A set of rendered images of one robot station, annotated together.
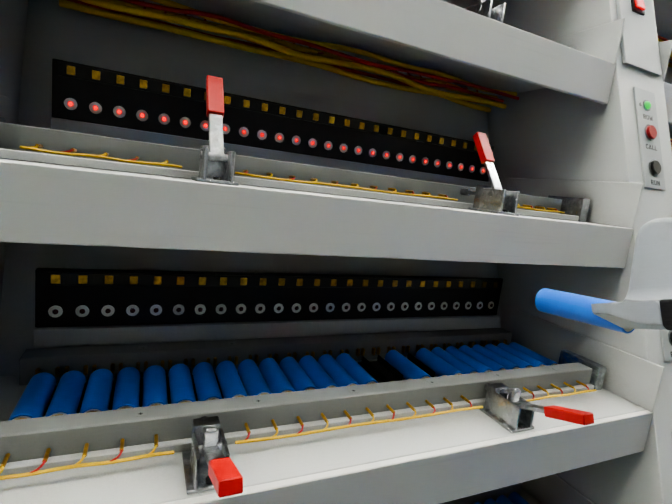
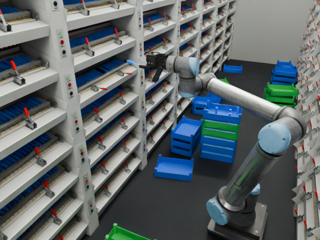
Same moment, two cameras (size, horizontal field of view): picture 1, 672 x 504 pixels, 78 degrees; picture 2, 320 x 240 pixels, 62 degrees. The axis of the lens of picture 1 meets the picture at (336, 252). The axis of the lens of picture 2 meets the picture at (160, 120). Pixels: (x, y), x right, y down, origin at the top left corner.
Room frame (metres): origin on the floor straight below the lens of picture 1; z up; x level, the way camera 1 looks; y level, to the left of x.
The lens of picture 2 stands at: (-0.97, 0.70, 1.46)
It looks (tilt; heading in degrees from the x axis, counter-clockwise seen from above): 29 degrees down; 319
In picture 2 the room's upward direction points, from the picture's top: straight up
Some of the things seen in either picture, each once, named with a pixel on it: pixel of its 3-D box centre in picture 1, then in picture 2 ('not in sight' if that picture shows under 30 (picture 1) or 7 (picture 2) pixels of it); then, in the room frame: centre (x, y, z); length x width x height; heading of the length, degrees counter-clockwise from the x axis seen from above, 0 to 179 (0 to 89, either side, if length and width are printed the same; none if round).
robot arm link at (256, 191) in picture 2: not in sight; (244, 193); (-0.41, -0.45, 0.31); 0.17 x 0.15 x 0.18; 86
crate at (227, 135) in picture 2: not in sight; (220, 127); (0.19, -1.00, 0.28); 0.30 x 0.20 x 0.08; 31
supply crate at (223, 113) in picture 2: not in sight; (223, 111); (0.19, -1.00, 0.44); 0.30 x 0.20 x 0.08; 31
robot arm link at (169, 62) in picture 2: not in sight; (171, 64); (0.06, -0.28, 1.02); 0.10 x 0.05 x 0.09; 116
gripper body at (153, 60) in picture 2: not in sight; (157, 61); (0.14, -0.24, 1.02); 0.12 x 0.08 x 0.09; 26
